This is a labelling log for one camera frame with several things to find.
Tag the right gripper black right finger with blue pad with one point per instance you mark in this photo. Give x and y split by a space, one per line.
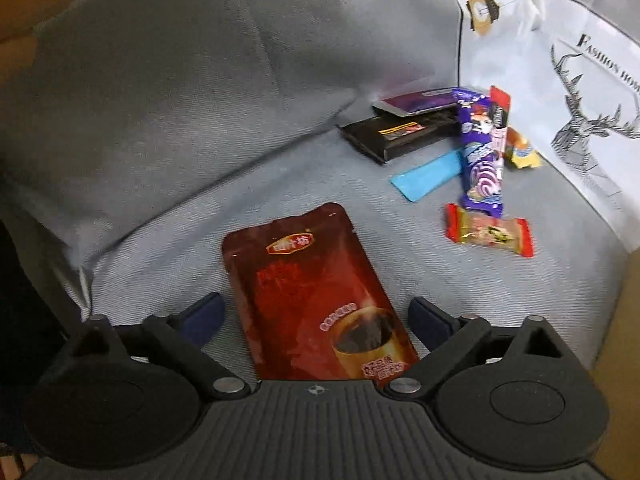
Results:
453 344

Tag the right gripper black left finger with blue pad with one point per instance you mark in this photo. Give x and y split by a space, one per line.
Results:
176 342

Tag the red clear candy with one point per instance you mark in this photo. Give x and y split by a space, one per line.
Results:
475 228

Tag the red coffee drink pouch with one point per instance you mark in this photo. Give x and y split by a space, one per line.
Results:
310 302

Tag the purple cartoon snack packet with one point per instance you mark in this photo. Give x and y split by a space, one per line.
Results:
481 181

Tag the light blue snack bar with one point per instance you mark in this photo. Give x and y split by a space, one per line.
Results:
420 181

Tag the yellow orange candy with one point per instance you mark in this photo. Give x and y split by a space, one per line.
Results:
520 151

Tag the black chocolate bar packet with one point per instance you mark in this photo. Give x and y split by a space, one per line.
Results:
386 137

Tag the purple silver packet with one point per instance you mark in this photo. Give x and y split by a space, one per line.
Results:
426 101

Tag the red white stick sachet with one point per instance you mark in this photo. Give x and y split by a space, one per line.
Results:
500 107

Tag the brown cardboard box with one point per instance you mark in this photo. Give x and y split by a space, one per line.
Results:
617 375

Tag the grey deer print sofa cover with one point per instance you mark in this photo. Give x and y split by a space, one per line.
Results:
136 134

